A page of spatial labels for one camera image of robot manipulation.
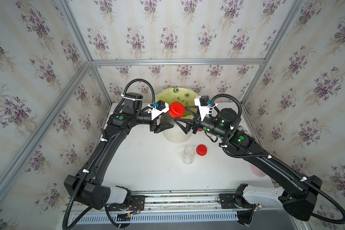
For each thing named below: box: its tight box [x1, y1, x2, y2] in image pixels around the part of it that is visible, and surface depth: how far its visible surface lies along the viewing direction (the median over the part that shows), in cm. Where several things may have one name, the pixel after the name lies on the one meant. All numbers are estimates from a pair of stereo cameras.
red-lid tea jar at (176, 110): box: [160, 101, 186, 127], surface depth 58 cm
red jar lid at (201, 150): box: [195, 144, 208, 157], surface depth 93 cm
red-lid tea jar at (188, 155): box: [182, 145, 196, 165], surface depth 89 cm
